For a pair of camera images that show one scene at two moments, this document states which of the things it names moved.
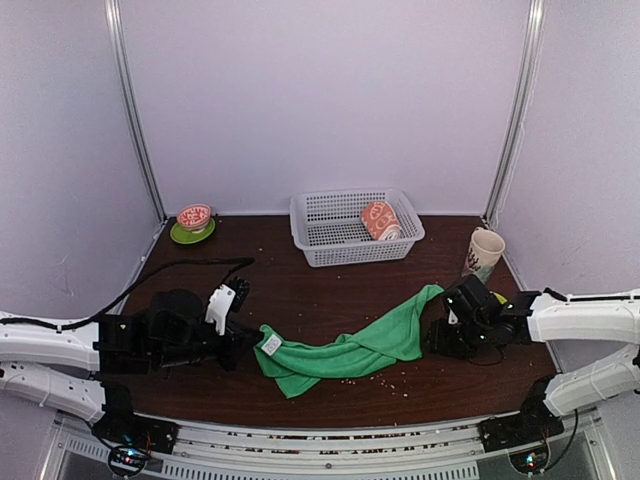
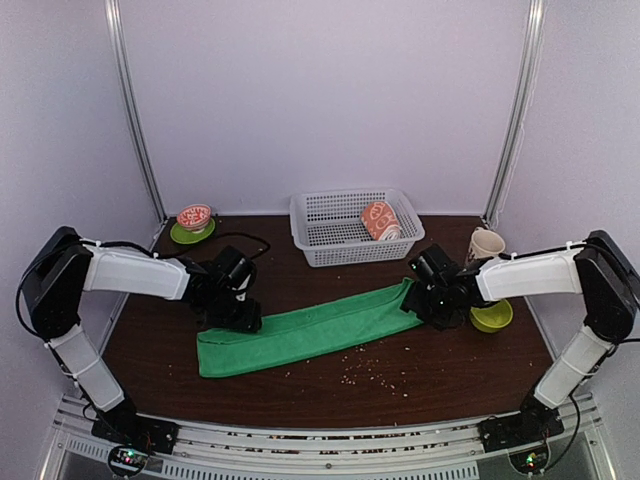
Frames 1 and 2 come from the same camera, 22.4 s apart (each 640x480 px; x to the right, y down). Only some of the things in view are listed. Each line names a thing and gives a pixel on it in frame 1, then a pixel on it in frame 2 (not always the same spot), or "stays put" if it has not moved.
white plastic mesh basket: x=329 y=225 stays put
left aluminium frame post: x=112 y=15 stays put
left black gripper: x=236 y=344 to x=250 y=321
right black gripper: x=437 y=339 to x=413 y=304
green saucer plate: x=182 y=236 stays put
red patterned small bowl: x=194 y=218 stays put
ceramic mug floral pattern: x=484 y=252 stays put
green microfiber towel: x=295 y=365 to x=367 y=315
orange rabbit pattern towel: x=381 y=221 stays put
